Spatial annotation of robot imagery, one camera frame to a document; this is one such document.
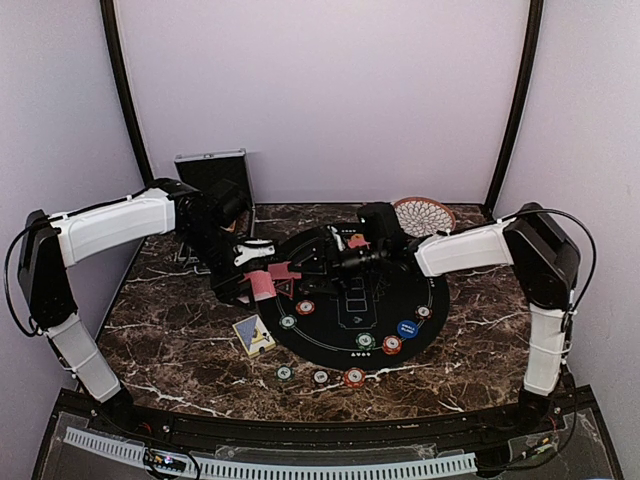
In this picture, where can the black-red 100 chip stack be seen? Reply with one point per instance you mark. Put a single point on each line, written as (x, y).
(320, 377)

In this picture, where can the white slotted cable duct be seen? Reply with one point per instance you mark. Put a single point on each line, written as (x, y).
(239, 463)

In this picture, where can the dealt red card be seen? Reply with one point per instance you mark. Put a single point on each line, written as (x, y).
(358, 241)
(280, 272)

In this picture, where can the black round poker mat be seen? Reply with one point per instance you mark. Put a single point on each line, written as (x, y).
(375, 302)

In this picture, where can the red card deck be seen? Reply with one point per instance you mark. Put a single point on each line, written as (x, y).
(261, 285)

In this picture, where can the right black frame post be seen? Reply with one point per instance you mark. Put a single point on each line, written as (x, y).
(525, 70)

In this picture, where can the red-gold 5 chip stack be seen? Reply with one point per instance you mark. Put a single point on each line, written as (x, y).
(354, 378)

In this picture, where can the red triangular all-in marker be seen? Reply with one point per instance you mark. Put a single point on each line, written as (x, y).
(286, 288)

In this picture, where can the green poker chip stack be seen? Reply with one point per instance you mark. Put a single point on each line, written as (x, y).
(284, 373)

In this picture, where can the yellow card box on table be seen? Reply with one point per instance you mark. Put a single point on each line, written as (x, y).
(254, 336)

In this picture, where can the patterned ceramic plate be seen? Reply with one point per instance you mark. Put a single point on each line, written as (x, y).
(420, 216)

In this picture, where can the blue small blind button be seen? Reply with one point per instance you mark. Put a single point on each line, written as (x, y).
(407, 329)

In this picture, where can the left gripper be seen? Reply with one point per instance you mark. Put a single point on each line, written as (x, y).
(226, 292)

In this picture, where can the left black frame post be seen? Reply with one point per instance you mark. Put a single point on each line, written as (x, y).
(119, 72)

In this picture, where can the aluminium poker chip case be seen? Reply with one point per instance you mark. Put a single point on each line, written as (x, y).
(203, 171)

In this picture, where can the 100 chips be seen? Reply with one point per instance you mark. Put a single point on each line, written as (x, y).
(423, 312)

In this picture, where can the green chips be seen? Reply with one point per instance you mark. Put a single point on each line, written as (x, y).
(365, 341)
(287, 322)

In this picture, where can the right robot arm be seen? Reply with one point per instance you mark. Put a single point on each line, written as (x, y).
(544, 259)

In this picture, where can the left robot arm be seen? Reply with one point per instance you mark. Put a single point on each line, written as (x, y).
(50, 245)

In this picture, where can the black frame post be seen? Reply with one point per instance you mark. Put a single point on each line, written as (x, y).
(119, 72)
(525, 70)

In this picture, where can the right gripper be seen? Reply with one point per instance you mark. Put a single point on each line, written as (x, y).
(340, 261)

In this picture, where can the red chips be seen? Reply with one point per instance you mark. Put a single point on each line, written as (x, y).
(392, 345)
(305, 307)

